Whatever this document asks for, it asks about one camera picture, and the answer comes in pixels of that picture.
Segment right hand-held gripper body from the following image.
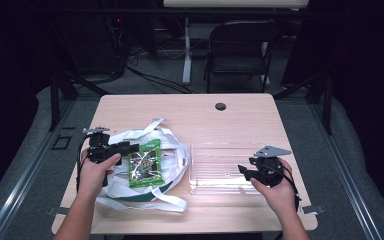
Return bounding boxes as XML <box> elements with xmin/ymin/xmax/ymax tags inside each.
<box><xmin>248</xmin><ymin>144</ymin><xmax>293</xmax><ymax>188</ymax></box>

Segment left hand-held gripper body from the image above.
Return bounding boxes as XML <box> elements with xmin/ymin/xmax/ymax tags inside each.
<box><xmin>82</xmin><ymin>125</ymin><xmax>123</xmax><ymax>165</ymax></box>

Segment green snack packet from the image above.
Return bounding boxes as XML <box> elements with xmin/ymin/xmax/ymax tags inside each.
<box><xmin>127</xmin><ymin>139</ymin><xmax>165</xmax><ymax>189</ymax></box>

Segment clear plastic tray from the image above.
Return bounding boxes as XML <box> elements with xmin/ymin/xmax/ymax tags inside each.
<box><xmin>188</xmin><ymin>143</ymin><xmax>270</xmax><ymax>196</ymax></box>

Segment white tote bag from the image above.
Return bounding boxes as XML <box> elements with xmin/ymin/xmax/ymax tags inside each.
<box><xmin>95</xmin><ymin>116</ymin><xmax>190</xmax><ymax>213</ymax></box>

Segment person's left hand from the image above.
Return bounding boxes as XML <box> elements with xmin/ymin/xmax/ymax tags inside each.
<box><xmin>78</xmin><ymin>148</ymin><xmax>122</xmax><ymax>202</ymax></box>

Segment person's right hand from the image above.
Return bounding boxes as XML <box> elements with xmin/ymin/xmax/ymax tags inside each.
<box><xmin>249</xmin><ymin>157</ymin><xmax>298</xmax><ymax>218</ymax></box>

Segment black tape square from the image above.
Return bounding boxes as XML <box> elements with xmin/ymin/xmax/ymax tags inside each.
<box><xmin>50</xmin><ymin>134</ymin><xmax>73</xmax><ymax>151</ymax></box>

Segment grey tape strip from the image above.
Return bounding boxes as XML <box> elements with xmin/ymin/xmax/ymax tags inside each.
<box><xmin>46</xmin><ymin>206</ymin><xmax>72</xmax><ymax>217</ymax></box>
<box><xmin>301</xmin><ymin>204</ymin><xmax>326</xmax><ymax>215</ymax></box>

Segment black metal stand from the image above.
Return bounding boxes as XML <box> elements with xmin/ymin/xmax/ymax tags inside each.
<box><xmin>273</xmin><ymin>71</ymin><xmax>334</xmax><ymax>136</ymax></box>
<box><xmin>48</xmin><ymin>68</ymin><xmax>110</xmax><ymax>133</ymax></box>

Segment white desk leg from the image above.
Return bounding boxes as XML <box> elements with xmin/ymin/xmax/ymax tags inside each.
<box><xmin>182</xmin><ymin>17</ymin><xmax>193</xmax><ymax>85</ymax></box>

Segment black folding chair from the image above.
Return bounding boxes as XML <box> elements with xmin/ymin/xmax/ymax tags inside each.
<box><xmin>203</xmin><ymin>19</ymin><xmax>283</xmax><ymax>94</ymax></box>

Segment left hand-held gripper cable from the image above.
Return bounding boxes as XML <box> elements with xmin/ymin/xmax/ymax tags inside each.
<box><xmin>75</xmin><ymin>141</ymin><xmax>92</xmax><ymax>194</ymax></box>

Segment hand-held gripper cable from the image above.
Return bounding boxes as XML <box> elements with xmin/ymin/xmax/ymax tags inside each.
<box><xmin>75</xmin><ymin>141</ymin><xmax>92</xmax><ymax>194</ymax></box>
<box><xmin>268</xmin><ymin>163</ymin><xmax>303</xmax><ymax>212</ymax></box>

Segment right hand-held gripper cable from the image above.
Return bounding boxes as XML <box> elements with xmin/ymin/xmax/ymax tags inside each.
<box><xmin>268</xmin><ymin>163</ymin><xmax>303</xmax><ymax>212</ymax></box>

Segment black floor cables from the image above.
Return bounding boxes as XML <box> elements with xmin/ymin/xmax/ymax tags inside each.
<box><xmin>126</xmin><ymin>64</ymin><xmax>195</xmax><ymax>95</ymax></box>

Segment aluminium floor rail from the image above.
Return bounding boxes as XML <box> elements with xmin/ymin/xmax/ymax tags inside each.
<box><xmin>308</xmin><ymin>103</ymin><xmax>383</xmax><ymax>240</ymax></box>
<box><xmin>0</xmin><ymin>99</ymin><xmax>77</xmax><ymax>240</ymax></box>

